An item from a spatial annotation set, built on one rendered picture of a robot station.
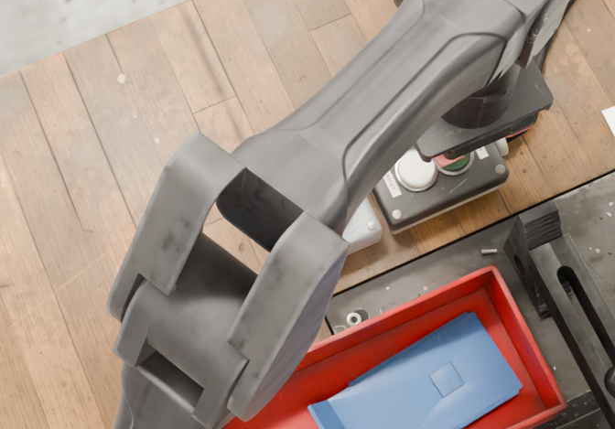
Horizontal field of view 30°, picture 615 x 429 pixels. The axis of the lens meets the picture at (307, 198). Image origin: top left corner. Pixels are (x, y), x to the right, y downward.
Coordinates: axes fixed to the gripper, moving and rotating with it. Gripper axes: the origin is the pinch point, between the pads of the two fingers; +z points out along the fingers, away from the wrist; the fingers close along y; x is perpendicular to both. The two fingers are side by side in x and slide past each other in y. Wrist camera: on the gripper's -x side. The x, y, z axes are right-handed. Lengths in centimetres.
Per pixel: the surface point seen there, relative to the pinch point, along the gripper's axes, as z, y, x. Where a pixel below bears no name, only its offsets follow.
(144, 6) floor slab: 97, 16, -76
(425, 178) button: 3.0, 3.4, 1.0
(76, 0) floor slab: 97, 26, -82
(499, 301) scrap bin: 3.5, 2.4, 12.3
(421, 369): 5.8, 9.9, 14.3
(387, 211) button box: 3.9, 7.1, 2.0
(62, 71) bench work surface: 6.6, 26.9, -22.1
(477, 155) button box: 3.8, -1.5, 0.7
